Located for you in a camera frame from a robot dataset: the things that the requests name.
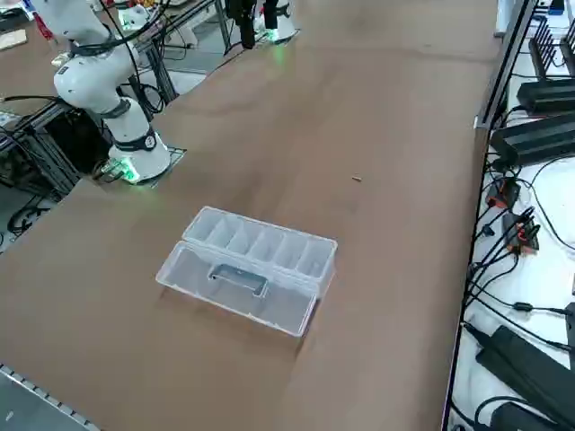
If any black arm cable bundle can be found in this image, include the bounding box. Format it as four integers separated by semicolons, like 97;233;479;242
96;0;168;116

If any thin black looped cable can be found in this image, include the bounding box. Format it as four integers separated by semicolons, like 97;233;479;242
528;156;575;251

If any black slotted rack stand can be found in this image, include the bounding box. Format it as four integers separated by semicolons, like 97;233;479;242
527;17;575;83

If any black cable with ferrite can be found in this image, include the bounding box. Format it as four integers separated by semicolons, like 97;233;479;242
464;285;575;318

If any orange and black connector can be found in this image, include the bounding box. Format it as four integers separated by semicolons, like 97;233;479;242
500;209;541;256
487;176;522;210

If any black device with cable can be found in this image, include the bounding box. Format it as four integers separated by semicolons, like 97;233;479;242
473;394;565;431

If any transparent plastic compartment box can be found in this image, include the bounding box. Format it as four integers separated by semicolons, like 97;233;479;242
155;205;339;340

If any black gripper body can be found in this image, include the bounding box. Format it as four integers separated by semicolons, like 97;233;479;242
225;0;256;22

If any black power adapter brick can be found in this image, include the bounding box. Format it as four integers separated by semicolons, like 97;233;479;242
516;78;575;117
488;114;575;163

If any thick black cable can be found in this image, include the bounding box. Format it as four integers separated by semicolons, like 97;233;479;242
0;92;62;105

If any grey table edge strip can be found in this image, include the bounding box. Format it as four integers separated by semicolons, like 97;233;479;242
0;361;102;431

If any dark aluminium equipment rack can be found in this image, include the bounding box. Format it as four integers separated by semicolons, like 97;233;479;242
0;96;113;204

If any green circuit board connector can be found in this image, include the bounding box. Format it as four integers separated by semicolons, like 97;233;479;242
92;159;137;183

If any silver aluminium profile rail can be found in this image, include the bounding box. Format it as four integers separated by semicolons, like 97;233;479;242
473;0;540;131

